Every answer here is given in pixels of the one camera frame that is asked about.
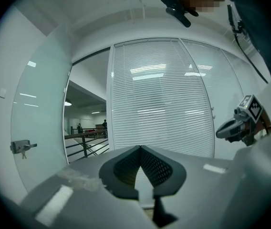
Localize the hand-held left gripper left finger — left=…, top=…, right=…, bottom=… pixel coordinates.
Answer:
left=98, top=145, right=142, bottom=200

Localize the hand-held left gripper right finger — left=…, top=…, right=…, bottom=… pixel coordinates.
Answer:
left=140, top=145, right=188, bottom=229

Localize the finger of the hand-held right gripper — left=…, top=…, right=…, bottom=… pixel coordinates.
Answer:
left=216, top=119, right=242, bottom=139

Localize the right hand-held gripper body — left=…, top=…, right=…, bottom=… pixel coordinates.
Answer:
left=226, top=94, right=271, bottom=148

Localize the narrow white window blind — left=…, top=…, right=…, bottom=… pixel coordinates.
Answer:
left=180, top=38, right=267, bottom=128

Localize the black metal railing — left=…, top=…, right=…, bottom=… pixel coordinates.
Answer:
left=64, top=127, right=109, bottom=163

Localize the wide white window blind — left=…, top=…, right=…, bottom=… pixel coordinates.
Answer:
left=110, top=39, right=215, bottom=158

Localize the metal door lock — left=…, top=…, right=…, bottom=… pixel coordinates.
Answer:
left=10, top=139, right=38, bottom=155

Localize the frosted glass door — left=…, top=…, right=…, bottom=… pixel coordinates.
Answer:
left=10, top=22, right=73, bottom=193

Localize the black cable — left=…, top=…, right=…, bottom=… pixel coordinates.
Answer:
left=227, top=4, right=269, bottom=84

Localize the black head-worn camera mount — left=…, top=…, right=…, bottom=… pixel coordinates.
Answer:
left=158, top=0, right=199, bottom=29

